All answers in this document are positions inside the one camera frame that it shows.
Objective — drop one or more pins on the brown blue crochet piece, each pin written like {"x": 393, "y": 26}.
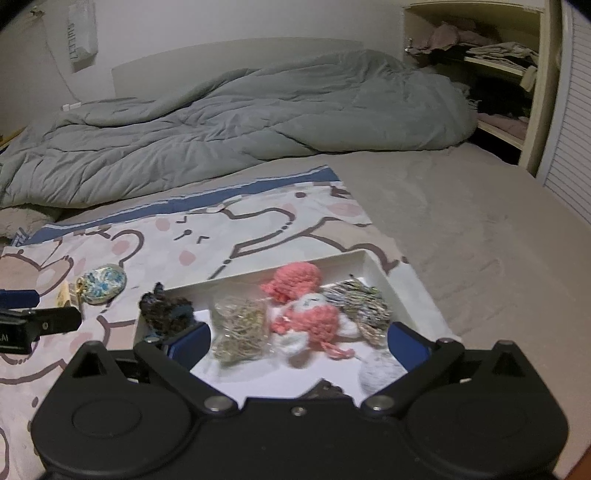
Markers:
{"x": 159, "y": 307}

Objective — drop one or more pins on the blue floral fabric pouch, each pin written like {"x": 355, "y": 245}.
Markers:
{"x": 104, "y": 281}

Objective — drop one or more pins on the pink folded clothes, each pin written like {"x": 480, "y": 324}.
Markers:
{"x": 505, "y": 125}

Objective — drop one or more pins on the cream open wardrobe shelf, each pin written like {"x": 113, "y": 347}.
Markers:
{"x": 549, "y": 69}

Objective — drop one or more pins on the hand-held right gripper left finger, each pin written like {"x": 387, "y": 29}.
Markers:
{"x": 191, "y": 345}

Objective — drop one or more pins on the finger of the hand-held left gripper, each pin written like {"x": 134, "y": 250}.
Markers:
{"x": 55, "y": 321}
{"x": 18, "y": 298}

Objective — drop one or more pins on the dark folded clothes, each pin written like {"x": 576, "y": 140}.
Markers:
{"x": 498, "y": 97}

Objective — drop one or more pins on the beige folded clothes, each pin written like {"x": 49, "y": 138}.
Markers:
{"x": 508, "y": 57}

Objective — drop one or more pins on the white cardboard box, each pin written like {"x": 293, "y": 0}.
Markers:
{"x": 240, "y": 378}

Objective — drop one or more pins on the pink crumpled clothes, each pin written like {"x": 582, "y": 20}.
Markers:
{"x": 443, "y": 37}

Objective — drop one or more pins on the white crochet piece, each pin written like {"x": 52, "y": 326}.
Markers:
{"x": 378, "y": 374}

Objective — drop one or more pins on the grey quilted duvet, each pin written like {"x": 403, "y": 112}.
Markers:
{"x": 231, "y": 115}

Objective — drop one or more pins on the striped twine bundle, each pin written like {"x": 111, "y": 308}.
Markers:
{"x": 364, "y": 304}

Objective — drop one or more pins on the pink white crochet toy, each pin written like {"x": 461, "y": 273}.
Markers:
{"x": 318, "y": 323}

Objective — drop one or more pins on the beige fluffy pillow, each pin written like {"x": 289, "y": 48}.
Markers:
{"x": 23, "y": 221}

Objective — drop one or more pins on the white louvered door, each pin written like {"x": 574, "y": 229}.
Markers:
{"x": 572, "y": 138}

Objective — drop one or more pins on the cartoon bear printed blanket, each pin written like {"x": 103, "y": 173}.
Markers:
{"x": 231, "y": 230}

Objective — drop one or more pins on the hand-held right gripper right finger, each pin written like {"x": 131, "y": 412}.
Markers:
{"x": 406, "y": 346}

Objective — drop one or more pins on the white plastic wall bag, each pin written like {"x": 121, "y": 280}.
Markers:
{"x": 83, "y": 37}

